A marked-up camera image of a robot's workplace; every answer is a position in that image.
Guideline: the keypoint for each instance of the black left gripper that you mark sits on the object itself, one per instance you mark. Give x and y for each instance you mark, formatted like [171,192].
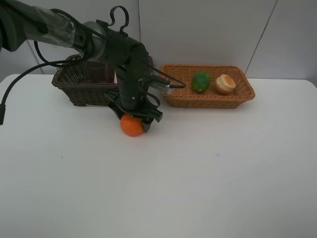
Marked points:
[141,109]

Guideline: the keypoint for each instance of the light orange wicker basket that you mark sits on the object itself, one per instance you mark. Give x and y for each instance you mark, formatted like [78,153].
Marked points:
[211,99]

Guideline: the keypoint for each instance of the red yellow peach fruit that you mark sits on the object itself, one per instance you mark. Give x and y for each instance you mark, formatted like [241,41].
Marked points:
[224,84]

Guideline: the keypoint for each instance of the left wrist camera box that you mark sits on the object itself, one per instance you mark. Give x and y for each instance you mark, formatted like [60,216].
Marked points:
[159,83]

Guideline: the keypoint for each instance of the orange tangerine fruit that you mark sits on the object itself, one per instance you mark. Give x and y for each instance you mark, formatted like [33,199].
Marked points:
[131,126]

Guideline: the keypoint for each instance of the green lime fruit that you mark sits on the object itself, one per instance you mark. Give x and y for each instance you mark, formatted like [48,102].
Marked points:
[200,82]

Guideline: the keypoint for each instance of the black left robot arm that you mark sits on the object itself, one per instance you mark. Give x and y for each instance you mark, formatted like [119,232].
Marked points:
[96,42]

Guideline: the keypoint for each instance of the pink bottle white cap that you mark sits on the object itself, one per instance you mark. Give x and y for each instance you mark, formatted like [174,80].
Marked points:
[115,78]

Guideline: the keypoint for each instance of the translucent purple plastic cup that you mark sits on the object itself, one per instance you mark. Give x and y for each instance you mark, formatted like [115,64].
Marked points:
[100,72]

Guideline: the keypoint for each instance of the dark brown wicker basket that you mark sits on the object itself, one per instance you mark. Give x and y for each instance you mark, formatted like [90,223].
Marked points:
[75,82]

